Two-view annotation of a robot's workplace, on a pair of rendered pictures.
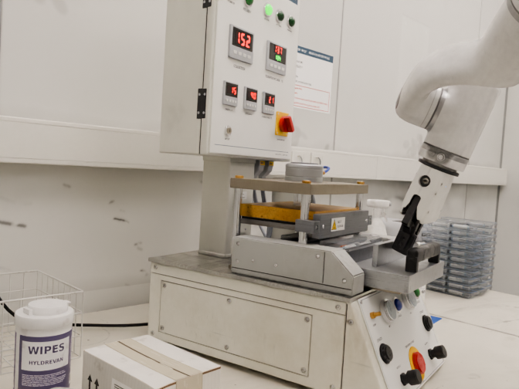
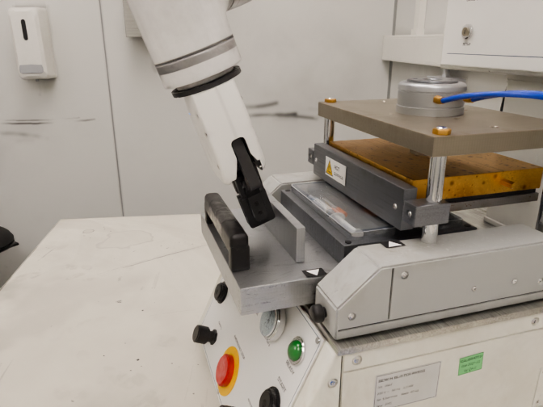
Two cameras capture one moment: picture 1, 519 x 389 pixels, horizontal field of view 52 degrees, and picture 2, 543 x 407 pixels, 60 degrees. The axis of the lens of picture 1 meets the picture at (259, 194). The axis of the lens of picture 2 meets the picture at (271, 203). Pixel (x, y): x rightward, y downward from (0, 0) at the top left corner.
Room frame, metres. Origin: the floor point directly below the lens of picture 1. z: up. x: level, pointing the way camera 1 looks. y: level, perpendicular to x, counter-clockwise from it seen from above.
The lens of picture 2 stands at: (1.32, -0.67, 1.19)
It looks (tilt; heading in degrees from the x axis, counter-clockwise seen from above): 19 degrees down; 129
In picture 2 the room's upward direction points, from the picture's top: straight up
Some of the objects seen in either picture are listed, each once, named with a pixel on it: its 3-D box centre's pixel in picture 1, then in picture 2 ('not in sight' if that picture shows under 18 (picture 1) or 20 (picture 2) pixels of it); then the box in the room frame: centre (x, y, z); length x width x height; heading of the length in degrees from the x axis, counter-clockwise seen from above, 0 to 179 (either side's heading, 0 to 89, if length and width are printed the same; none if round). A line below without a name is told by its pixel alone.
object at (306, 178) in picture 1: (294, 192); (458, 134); (1.14, -0.07, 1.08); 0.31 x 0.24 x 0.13; 147
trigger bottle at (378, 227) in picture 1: (376, 235); not in sight; (1.85, -0.42, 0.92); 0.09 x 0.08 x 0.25; 71
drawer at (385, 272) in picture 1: (353, 255); (333, 228); (1.04, -0.19, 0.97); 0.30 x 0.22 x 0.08; 57
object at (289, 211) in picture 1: (304, 201); (428, 148); (1.11, -0.10, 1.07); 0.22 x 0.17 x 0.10; 147
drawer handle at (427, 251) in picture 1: (424, 255); (224, 227); (0.96, -0.31, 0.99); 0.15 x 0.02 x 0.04; 147
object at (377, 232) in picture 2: (352, 244); (336, 211); (1.04, -0.19, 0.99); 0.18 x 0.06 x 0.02; 147
